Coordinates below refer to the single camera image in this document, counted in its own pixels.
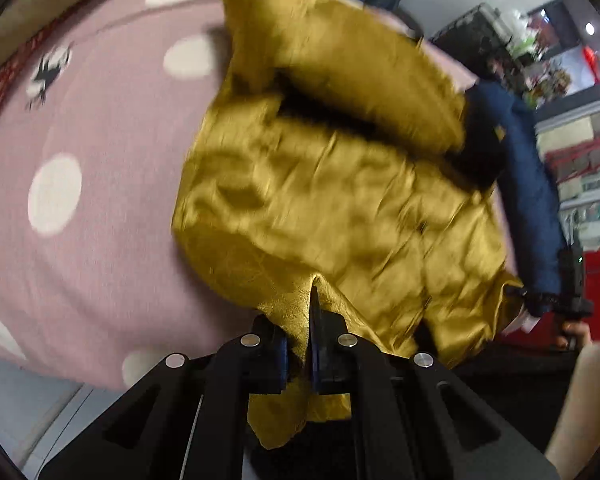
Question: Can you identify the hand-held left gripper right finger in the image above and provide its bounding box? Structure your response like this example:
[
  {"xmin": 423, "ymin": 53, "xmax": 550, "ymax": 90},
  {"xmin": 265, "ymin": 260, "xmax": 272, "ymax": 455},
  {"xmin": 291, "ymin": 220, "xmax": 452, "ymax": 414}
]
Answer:
[{"xmin": 307, "ymin": 284, "xmax": 561, "ymax": 480}]

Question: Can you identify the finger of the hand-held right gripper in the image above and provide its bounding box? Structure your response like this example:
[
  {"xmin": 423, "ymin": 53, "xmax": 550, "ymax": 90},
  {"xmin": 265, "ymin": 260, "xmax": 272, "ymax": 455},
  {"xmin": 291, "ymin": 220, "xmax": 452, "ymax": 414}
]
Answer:
[{"xmin": 519, "ymin": 287, "xmax": 567, "ymax": 317}]

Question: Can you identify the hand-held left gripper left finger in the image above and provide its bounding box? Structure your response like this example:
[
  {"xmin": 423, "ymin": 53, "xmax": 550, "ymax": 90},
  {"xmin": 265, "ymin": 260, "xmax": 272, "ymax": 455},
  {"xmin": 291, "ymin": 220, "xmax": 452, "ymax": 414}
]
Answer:
[{"xmin": 40, "ymin": 316, "xmax": 288, "ymax": 480}]

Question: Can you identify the gold satin jacket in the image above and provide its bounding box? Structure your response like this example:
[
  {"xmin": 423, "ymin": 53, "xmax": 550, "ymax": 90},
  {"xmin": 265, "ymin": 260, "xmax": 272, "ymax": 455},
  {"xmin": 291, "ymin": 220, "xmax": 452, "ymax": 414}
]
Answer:
[{"xmin": 172, "ymin": 0, "xmax": 568, "ymax": 451}]

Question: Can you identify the person's right forearm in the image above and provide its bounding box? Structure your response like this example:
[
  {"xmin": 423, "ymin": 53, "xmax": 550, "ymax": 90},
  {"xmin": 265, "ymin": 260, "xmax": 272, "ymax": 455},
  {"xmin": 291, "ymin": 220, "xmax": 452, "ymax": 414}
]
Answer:
[{"xmin": 545, "ymin": 341, "xmax": 600, "ymax": 467}]

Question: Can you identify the person's right hand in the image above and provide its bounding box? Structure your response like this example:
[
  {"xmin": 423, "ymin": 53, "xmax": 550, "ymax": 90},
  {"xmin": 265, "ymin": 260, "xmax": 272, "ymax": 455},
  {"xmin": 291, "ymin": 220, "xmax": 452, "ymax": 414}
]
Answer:
[{"xmin": 554, "ymin": 320, "xmax": 592, "ymax": 352}]

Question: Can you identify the pink polka dot blanket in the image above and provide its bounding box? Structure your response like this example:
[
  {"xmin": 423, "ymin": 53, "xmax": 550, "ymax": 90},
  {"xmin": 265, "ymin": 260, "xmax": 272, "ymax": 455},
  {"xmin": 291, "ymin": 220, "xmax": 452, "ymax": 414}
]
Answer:
[{"xmin": 0, "ymin": 0, "xmax": 521, "ymax": 391}]

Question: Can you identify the artificial flower bunch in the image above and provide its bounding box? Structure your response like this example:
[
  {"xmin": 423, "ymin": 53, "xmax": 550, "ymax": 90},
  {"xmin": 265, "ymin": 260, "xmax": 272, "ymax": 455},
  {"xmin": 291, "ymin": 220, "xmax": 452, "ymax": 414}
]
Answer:
[{"xmin": 500, "ymin": 7, "xmax": 573, "ymax": 111}]

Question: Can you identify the red floral cloth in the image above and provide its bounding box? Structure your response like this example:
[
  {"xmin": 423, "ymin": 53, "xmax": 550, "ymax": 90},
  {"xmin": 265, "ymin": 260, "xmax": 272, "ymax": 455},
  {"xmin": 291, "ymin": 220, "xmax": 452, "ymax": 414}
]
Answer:
[{"xmin": 0, "ymin": 20, "xmax": 66, "ymax": 133}]

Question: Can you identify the tan cushion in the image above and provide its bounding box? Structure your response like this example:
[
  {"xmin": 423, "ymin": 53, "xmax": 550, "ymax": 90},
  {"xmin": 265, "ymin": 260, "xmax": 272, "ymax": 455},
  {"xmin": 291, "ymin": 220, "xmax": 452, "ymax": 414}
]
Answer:
[{"xmin": 0, "ymin": 0, "xmax": 146, "ymax": 78}]

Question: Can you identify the black wire rack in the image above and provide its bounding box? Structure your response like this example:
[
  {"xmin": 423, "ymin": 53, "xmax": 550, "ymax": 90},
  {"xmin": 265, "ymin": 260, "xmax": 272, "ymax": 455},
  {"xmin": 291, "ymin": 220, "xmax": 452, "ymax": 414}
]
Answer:
[{"xmin": 430, "ymin": 2, "xmax": 513, "ymax": 63}]

